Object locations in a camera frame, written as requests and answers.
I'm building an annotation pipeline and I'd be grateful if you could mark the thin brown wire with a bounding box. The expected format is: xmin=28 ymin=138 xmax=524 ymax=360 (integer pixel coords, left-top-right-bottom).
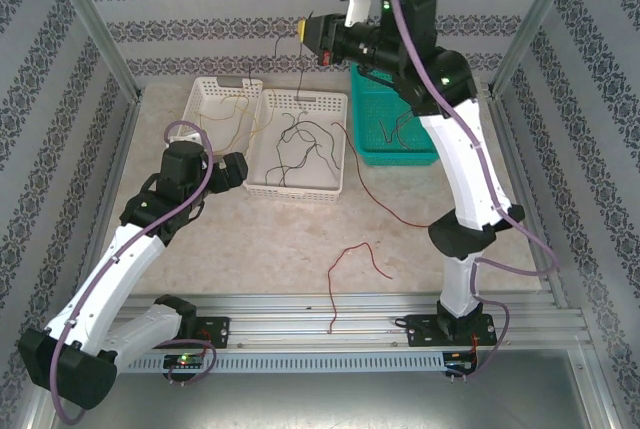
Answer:
xmin=378 ymin=118 xmax=401 ymax=145
xmin=392 ymin=111 xmax=416 ymax=150

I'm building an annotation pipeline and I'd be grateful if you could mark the aluminium mounting rail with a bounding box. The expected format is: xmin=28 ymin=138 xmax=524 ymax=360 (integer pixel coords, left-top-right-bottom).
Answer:
xmin=107 ymin=291 xmax=587 ymax=351

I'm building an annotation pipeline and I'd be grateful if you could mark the large white perforated basket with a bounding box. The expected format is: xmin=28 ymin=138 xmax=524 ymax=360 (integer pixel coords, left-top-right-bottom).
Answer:
xmin=243 ymin=88 xmax=350 ymax=204

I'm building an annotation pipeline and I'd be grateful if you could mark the slotted grey cable duct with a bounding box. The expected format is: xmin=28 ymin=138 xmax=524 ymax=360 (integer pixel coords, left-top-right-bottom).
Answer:
xmin=117 ymin=351 xmax=447 ymax=375

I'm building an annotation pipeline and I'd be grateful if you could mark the thin black wire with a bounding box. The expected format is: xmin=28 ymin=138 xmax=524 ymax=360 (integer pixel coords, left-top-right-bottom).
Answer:
xmin=282 ymin=108 xmax=326 ymax=188
xmin=272 ymin=9 xmax=314 ymax=99
xmin=297 ymin=121 xmax=347 ymax=173
xmin=264 ymin=111 xmax=301 ymax=188

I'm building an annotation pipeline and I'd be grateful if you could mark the steel base sheet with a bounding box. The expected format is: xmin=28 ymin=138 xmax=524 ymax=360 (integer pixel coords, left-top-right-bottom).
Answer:
xmin=29 ymin=348 xmax=619 ymax=429

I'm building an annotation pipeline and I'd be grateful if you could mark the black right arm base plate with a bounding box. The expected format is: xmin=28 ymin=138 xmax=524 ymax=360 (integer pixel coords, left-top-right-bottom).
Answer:
xmin=405 ymin=312 xmax=499 ymax=349

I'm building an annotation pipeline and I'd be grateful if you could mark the aluminium frame post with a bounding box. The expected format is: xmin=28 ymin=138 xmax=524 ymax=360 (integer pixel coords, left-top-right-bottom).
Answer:
xmin=487 ymin=0 xmax=586 ymax=98
xmin=39 ymin=0 xmax=144 ymax=100

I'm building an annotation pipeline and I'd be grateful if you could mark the teal perforated basket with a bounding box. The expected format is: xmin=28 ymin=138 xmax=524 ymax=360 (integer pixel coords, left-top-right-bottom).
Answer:
xmin=349 ymin=62 xmax=441 ymax=168

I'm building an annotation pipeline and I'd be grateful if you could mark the small white perforated basket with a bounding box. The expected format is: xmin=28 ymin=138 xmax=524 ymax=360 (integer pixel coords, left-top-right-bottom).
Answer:
xmin=182 ymin=76 xmax=265 ymax=158

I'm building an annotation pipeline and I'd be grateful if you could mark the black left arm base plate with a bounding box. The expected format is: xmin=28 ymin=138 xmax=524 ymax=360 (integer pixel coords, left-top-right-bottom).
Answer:
xmin=192 ymin=316 xmax=231 ymax=350

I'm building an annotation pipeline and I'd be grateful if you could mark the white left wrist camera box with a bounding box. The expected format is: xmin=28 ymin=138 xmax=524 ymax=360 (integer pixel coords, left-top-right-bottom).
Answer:
xmin=166 ymin=131 xmax=206 ymax=148

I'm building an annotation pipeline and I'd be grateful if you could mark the aluminium side rail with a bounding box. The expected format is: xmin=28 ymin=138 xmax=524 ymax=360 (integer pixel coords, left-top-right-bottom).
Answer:
xmin=67 ymin=96 xmax=144 ymax=315
xmin=487 ymin=92 xmax=571 ymax=311

